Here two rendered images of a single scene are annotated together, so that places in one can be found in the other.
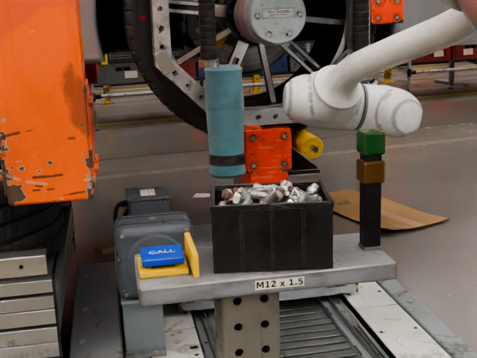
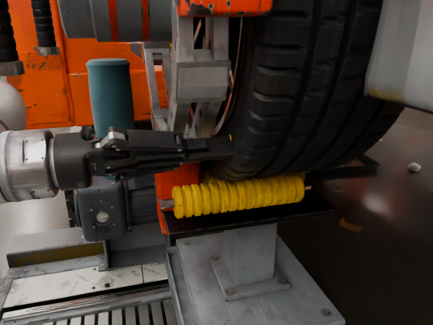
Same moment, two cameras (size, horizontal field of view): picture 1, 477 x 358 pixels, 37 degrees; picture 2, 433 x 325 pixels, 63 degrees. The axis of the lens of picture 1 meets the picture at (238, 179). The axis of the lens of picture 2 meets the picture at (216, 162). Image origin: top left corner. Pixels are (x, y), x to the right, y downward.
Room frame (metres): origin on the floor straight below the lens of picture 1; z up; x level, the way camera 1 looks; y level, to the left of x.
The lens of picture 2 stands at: (1.82, -0.76, 0.81)
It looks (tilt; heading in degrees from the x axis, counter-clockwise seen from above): 21 degrees down; 85
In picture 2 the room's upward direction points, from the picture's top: straight up
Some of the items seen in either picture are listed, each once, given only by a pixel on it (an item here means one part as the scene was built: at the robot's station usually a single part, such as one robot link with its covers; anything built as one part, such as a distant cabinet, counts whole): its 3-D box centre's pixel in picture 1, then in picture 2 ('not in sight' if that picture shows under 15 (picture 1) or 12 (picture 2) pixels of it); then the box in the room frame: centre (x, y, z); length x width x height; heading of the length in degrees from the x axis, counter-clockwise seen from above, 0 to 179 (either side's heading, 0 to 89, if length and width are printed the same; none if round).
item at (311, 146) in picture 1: (299, 139); (238, 194); (1.91, -0.17, 0.51); 0.29 x 0.06 x 0.06; 10
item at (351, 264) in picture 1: (261, 266); not in sight; (1.16, -0.03, 0.44); 0.43 x 0.17 x 0.03; 100
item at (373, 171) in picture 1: (370, 170); not in sight; (1.19, -0.23, 0.59); 0.04 x 0.04 x 0.04; 10
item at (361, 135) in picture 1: (370, 142); not in sight; (1.19, -0.23, 0.64); 0.04 x 0.04 x 0.04; 10
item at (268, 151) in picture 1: (262, 156); (193, 185); (1.83, -0.07, 0.48); 0.16 x 0.12 x 0.17; 10
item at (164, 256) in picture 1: (162, 258); not in sight; (1.13, 0.13, 0.47); 0.07 x 0.07 x 0.02; 10
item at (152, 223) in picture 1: (152, 260); (151, 214); (1.70, 0.23, 0.26); 0.42 x 0.18 x 0.35; 10
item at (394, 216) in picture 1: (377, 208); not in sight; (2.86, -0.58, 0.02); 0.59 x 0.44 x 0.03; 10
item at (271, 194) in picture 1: (269, 221); not in sight; (1.16, -0.05, 0.51); 0.20 x 0.14 x 0.13; 91
